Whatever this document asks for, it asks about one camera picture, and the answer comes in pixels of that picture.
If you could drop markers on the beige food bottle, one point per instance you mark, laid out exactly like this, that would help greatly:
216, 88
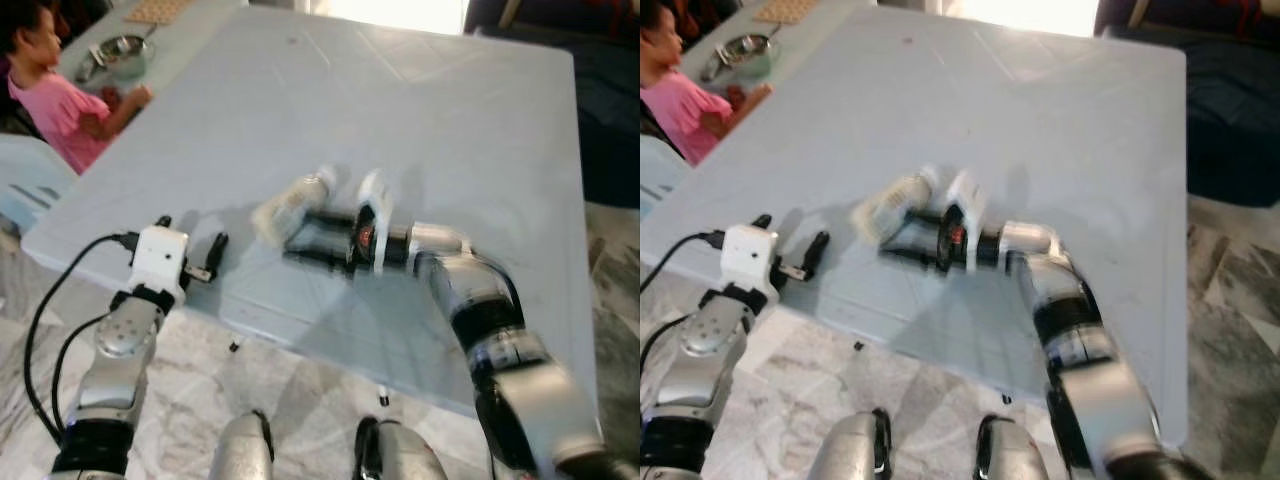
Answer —
885, 205
285, 208

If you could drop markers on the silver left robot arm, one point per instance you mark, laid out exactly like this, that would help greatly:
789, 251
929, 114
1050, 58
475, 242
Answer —
115, 360
705, 360

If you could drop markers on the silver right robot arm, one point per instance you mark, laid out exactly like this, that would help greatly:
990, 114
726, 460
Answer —
480, 300
1065, 300

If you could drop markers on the pale blue plastic chair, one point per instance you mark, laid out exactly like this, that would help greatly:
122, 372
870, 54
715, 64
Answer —
658, 175
28, 180

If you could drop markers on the child in pink shirt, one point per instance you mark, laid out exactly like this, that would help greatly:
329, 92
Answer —
690, 105
65, 110

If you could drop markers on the metal spoon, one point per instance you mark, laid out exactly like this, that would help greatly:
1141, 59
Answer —
88, 68
712, 67

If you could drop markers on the metal bowl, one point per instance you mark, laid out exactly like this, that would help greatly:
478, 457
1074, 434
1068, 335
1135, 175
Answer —
122, 52
747, 50

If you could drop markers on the silver left robot leg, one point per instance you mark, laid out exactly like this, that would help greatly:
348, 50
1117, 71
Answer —
850, 450
243, 450

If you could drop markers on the silver robot leg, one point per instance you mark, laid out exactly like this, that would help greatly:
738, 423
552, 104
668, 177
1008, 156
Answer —
400, 455
243, 450
1012, 452
850, 450

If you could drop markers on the woven brown mat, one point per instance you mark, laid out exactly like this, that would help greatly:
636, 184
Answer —
787, 9
160, 9

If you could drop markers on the silver right robot leg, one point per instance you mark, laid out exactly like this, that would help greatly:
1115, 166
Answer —
1012, 452
400, 455

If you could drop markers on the dark blue sofa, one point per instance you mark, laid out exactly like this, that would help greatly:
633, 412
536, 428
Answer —
1235, 110

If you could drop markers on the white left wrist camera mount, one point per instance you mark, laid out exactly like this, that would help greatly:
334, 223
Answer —
748, 258
160, 258

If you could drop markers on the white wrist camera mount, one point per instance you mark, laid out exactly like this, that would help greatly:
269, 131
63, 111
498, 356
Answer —
966, 215
375, 215
748, 258
160, 258

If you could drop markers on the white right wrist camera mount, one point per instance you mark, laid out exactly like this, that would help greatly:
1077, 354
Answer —
375, 215
966, 215

